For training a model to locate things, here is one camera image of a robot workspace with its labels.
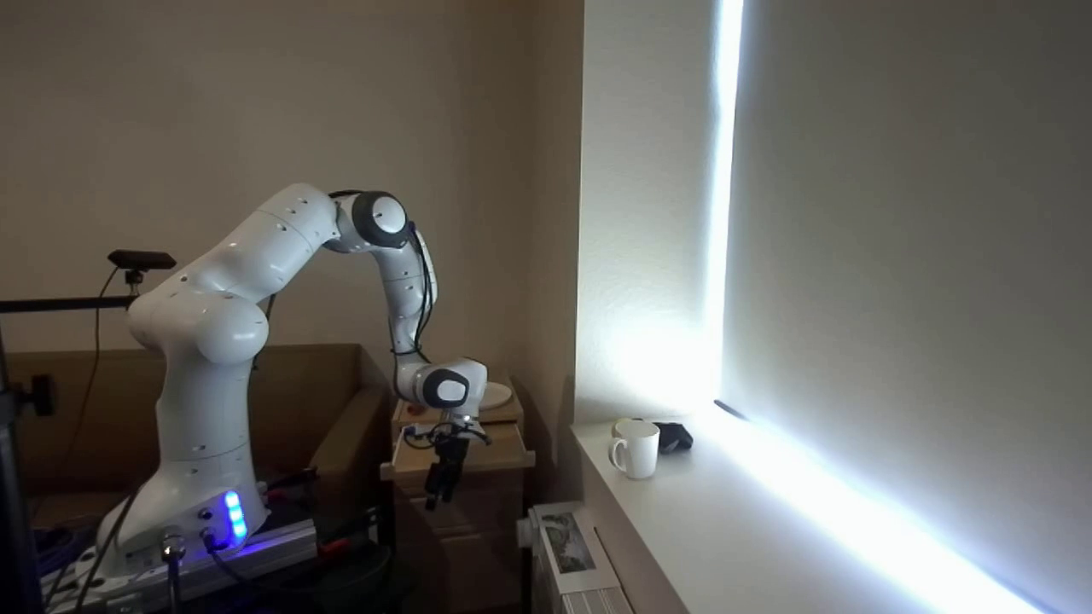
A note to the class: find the white plate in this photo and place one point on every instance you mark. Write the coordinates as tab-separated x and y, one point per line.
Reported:
499	392

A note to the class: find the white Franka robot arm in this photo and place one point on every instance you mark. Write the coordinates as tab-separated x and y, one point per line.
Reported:
206	344

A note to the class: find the white mug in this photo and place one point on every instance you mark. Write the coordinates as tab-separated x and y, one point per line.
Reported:
635	452

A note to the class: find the black stereo camera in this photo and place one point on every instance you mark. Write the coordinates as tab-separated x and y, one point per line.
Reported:
141	259

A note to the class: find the brown cardboard box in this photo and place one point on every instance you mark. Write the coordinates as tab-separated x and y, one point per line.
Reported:
490	535

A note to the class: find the wide white roller blind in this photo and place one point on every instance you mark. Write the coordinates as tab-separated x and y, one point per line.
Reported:
908	250

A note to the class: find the small black object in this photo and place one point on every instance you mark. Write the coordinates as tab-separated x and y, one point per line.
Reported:
674	438

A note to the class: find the black camera boom rod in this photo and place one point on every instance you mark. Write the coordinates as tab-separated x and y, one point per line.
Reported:
71	302

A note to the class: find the printed paper leaflet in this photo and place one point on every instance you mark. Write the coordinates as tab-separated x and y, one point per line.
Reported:
568	544

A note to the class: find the narrow white roller blind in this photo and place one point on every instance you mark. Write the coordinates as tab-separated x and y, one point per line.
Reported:
648	205

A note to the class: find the light wooden drawer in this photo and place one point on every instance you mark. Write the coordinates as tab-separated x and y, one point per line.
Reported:
499	457

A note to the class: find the black perforated mounting board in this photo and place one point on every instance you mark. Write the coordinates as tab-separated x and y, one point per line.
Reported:
259	549

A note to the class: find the white window sill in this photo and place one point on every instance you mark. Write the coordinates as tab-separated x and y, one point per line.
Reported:
729	535

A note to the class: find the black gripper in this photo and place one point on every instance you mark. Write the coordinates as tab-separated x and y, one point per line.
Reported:
460	438

